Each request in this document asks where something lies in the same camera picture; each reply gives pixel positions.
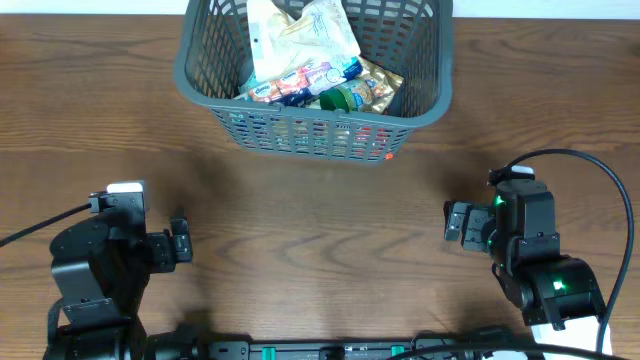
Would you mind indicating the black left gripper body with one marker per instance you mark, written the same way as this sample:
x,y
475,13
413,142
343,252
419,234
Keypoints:
x,y
162,256

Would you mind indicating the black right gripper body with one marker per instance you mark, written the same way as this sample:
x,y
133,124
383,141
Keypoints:
x,y
478,230

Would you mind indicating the gold foil food pouch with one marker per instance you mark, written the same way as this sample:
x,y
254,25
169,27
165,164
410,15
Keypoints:
x,y
383,84

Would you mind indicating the green lid jar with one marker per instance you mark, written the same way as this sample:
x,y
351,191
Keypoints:
x,y
352,96

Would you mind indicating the orange spaghetti packet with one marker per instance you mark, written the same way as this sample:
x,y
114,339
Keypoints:
x,y
342,141

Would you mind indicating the grey plastic slotted basket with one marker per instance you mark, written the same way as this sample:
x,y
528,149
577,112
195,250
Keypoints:
x,y
413,39

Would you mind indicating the Kleenex tissue multipack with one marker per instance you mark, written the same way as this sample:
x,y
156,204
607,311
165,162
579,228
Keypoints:
x,y
300,85

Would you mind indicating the beige paper bag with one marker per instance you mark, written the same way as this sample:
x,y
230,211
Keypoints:
x,y
281,43

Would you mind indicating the teal snack packet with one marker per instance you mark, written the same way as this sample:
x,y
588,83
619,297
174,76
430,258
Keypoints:
x,y
250,83

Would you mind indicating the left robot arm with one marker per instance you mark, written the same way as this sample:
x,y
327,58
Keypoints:
x,y
101,267

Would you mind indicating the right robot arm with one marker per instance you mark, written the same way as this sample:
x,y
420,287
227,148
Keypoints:
x,y
558,295

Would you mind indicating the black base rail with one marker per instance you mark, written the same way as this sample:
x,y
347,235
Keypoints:
x,y
190,342

